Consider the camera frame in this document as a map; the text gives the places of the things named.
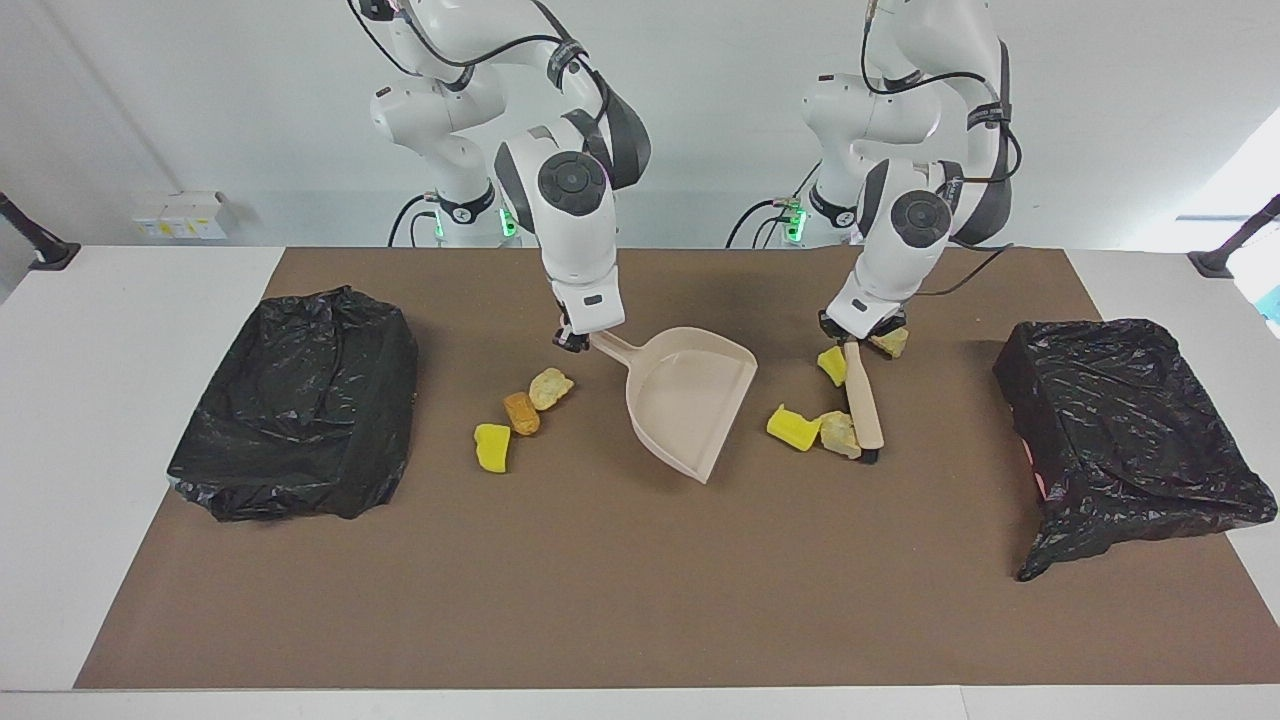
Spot beige hand brush black bristles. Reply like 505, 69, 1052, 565
843, 338, 886, 466

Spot yellow sponge with green pad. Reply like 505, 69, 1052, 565
766, 404, 823, 452

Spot beige plastic dustpan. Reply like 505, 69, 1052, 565
590, 326, 759, 485

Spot black bag lined pink bin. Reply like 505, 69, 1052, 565
992, 318, 1279, 583

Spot brown table mat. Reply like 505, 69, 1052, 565
73, 246, 1280, 691

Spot black clamp stand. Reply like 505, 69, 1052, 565
0, 190, 81, 271
1188, 193, 1280, 279

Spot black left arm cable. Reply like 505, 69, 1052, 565
860, 0, 1023, 297

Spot black base cable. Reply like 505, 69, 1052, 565
388, 193, 441, 248
725, 195, 801, 249

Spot white wall socket box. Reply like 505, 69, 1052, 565
132, 190, 229, 241

